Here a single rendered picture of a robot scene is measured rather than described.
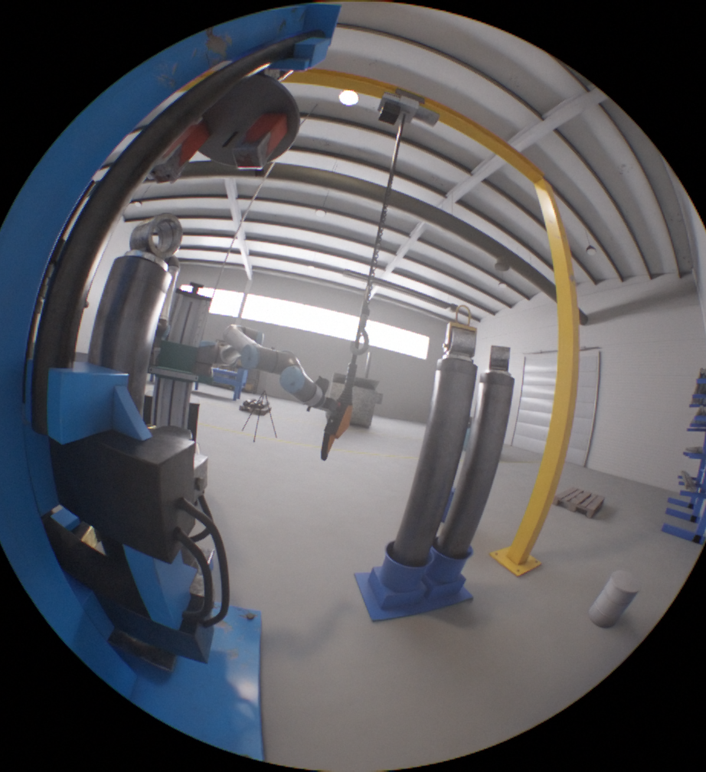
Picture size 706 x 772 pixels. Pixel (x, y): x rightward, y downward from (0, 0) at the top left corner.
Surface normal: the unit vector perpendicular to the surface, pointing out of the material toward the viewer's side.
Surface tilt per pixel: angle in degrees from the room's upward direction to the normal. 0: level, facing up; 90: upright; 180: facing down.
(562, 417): 90
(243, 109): 180
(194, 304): 90
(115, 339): 90
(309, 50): 180
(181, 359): 90
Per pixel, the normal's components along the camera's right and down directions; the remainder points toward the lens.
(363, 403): 0.14, 0.01
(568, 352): -0.96, -0.19
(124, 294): 0.65, 0.11
